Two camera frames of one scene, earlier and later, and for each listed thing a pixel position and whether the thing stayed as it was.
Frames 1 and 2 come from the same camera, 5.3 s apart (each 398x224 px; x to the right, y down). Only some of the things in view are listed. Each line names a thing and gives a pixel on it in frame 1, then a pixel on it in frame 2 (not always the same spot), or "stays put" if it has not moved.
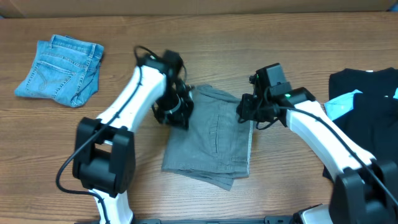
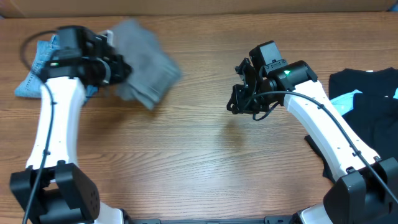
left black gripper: x=179 y=121 → x=118 y=69
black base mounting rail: x=268 y=219 stays put
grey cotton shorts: x=217 y=145 → x=153 y=75
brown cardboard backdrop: x=56 y=9 stays put
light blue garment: x=340 y=106 stays put
